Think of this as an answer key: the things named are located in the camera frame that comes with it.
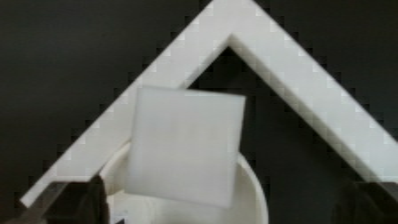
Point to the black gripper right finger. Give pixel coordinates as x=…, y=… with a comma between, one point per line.
x=374, y=203

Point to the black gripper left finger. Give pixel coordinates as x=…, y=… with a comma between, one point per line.
x=69, y=204

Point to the white stool leg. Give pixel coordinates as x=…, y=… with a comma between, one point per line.
x=184, y=142

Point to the white round stool seat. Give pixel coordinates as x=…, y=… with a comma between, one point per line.
x=143, y=210

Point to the white U-shaped fence wall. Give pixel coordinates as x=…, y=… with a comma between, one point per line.
x=232, y=26

